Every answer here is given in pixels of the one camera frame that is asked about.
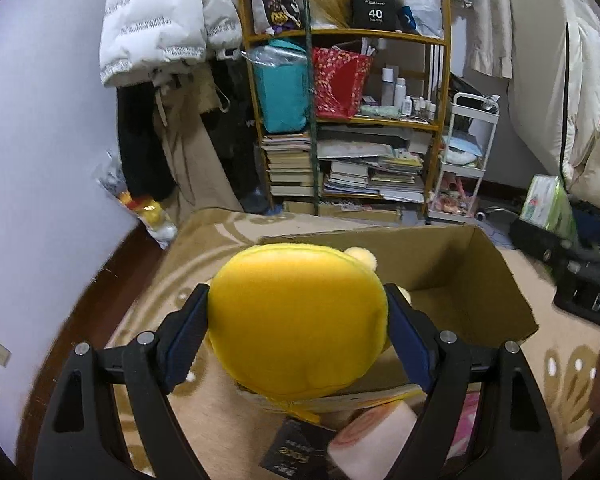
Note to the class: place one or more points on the wall socket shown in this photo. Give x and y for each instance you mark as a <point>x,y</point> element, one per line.
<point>1,353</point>

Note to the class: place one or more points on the white trolley cart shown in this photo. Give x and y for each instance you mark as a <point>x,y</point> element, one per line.
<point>482,135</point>

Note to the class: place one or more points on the pale floral curtain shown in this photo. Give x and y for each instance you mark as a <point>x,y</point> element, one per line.
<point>480,10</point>

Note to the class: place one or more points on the pink swirl roll plush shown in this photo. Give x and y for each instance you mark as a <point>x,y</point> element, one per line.
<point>375,435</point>

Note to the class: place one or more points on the white plastic bag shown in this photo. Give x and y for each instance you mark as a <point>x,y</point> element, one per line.
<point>422,5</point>

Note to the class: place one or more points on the small dark blue box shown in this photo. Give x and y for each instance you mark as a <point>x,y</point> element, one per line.
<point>408,16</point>

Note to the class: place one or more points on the beige coat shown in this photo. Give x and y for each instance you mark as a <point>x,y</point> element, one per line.
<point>190,160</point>

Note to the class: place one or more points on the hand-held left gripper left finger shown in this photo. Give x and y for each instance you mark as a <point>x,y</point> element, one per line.
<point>187,340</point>

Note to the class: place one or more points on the black long coat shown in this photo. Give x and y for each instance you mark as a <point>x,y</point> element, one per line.
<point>142,150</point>

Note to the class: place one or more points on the blue white mask pack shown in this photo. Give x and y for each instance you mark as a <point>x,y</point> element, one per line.
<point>462,150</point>

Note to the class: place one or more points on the cream recliner chair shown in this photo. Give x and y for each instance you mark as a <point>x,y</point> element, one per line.
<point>555,70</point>

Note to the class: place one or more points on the beige patterned rug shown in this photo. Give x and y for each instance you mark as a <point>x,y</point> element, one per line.
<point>215,420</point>

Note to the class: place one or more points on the black box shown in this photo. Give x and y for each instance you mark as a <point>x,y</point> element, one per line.
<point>372,10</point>

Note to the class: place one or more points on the pile of books and magazines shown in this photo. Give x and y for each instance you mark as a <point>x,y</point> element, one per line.
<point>370,170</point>

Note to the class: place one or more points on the green white tissue pack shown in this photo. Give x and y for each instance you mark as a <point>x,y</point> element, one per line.
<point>547,205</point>

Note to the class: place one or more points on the yellow plush toy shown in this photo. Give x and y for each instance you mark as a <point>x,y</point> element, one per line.
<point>295,320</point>

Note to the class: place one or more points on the white puffer jacket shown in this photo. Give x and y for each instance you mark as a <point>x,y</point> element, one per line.
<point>155,15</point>

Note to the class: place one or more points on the red patterned bag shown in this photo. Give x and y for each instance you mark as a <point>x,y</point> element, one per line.
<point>337,85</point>

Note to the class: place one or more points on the teal bag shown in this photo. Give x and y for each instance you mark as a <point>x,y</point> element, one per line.
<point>282,95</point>

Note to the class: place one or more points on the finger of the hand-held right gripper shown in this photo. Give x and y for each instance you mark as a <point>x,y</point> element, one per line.
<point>592,222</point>
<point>532,237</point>

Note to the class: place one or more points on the black hanging garment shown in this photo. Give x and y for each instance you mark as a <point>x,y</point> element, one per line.
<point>235,125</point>

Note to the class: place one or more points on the cardboard box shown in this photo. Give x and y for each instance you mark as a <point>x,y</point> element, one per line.
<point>455,270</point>

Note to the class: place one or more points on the wooden shelf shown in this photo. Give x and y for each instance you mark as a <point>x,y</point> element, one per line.
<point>345,34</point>

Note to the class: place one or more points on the row of small bottles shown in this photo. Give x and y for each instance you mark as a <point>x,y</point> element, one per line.
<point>422,106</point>

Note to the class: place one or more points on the clear bag of toys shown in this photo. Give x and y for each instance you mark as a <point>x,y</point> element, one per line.
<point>150,215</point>

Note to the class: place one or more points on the stack of books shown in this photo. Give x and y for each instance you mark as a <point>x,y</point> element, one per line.
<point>287,167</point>

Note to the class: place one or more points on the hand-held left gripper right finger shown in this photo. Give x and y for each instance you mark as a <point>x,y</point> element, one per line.
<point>405,340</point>

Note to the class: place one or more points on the green pole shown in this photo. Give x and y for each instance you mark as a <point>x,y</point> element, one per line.
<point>310,110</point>

